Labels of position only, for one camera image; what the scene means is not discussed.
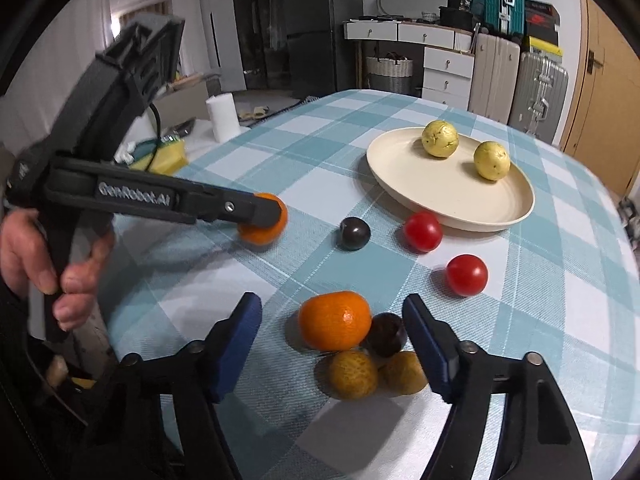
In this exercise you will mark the yellow sponge cloth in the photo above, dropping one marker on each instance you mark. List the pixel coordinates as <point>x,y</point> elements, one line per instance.
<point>167,157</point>

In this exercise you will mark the black box with red print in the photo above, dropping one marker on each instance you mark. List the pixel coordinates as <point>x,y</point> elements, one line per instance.
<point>540,17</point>

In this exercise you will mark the dark refrigerator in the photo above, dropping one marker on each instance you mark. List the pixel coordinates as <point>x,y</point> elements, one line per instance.
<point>315,30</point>

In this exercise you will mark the wicker basket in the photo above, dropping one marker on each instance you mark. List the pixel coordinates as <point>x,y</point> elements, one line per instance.
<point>389,74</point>

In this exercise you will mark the dark purple plum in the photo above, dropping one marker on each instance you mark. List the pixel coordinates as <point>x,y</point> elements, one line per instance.
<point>385,335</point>
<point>355,233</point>

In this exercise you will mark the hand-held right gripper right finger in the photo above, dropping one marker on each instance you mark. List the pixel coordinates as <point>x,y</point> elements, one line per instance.
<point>430,350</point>

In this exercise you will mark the white paper towel roll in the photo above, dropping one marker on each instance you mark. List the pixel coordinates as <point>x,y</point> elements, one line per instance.
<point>222,117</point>

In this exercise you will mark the red tomato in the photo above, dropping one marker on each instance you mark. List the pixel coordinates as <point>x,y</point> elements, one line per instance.
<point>423,231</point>
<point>466,275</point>

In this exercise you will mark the wooden door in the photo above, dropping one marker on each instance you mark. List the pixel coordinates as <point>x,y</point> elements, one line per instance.
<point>600,90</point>

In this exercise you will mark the wrinkled yellow guava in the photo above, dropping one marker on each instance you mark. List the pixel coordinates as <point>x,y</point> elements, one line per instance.
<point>440,139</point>

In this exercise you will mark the cream round plate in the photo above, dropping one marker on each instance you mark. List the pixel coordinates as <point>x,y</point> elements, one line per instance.
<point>450,195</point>

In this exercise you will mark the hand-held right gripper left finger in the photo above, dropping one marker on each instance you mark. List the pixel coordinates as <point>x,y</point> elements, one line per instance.
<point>240,340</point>

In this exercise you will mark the black bag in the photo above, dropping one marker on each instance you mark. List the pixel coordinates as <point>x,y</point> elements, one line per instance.
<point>460,10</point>

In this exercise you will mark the cardboard box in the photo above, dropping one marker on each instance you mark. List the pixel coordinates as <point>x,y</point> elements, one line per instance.
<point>185,97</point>

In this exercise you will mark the smooth yellow-green guava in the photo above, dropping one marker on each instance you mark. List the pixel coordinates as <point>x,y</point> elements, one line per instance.
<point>491,160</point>

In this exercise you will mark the person's left hand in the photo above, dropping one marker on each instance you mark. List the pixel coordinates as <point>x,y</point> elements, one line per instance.
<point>30,255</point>

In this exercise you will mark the small yellow fruit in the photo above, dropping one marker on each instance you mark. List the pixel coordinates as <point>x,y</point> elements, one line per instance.
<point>352,375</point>
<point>402,372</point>

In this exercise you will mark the orange mandarin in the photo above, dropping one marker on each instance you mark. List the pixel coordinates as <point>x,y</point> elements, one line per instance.
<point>260,236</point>
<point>334,321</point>

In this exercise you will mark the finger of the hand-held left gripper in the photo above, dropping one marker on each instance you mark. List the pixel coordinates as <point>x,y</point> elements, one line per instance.
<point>240,207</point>

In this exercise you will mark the teal checked tablecloth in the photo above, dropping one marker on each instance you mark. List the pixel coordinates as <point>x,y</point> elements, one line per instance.
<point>310,160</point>

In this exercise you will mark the silver suitcase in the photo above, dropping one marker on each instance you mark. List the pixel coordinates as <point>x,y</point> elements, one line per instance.
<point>537,92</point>

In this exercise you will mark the white drawer desk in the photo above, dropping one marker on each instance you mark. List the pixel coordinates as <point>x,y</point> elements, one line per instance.
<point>440,55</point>

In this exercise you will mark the yellow and black box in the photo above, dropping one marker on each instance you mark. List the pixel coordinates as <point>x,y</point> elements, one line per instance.
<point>542,47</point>

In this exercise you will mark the beige suitcase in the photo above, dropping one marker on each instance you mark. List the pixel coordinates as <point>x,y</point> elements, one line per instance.
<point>492,80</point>

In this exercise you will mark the dark glass cabinet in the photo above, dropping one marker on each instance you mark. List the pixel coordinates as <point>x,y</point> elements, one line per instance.
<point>252,25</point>

